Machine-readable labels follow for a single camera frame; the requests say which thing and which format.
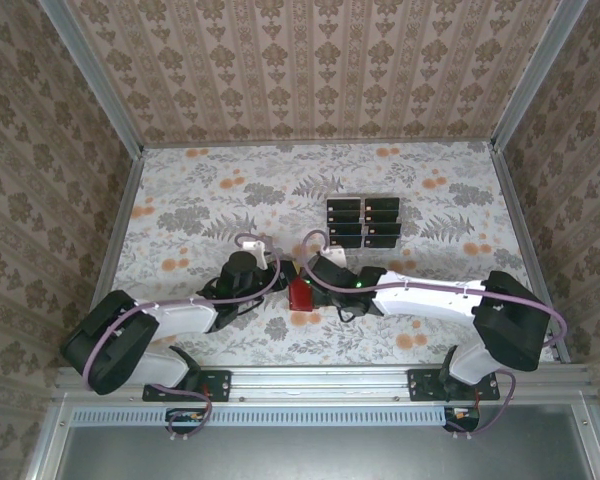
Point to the black controller box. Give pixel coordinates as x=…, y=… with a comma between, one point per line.
x=182, y=426
x=467, y=424

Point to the clear acrylic card stand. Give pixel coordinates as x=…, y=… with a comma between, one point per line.
x=375, y=251

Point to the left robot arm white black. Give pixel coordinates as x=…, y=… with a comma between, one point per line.
x=180, y=315

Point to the grey metal panel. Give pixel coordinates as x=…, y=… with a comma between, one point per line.
x=305, y=455

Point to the aluminium frame post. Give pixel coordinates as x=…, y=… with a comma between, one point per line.
x=100, y=75
x=536, y=75

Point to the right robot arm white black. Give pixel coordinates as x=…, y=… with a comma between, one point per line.
x=430, y=300

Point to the aluminium side rail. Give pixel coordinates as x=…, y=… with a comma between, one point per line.
x=124, y=215
x=530, y=250

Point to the red leather card holder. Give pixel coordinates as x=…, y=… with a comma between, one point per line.
x=301, y=299

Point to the black credit card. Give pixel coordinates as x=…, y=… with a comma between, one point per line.
x=381, y=203
x=381, y=216
x=343, y=204
x=380, y=242
x=343, y=229
x=345, y=242
x=381, y=229
x=343, y=216

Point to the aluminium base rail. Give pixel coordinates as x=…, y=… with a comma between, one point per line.
x=320, y=382

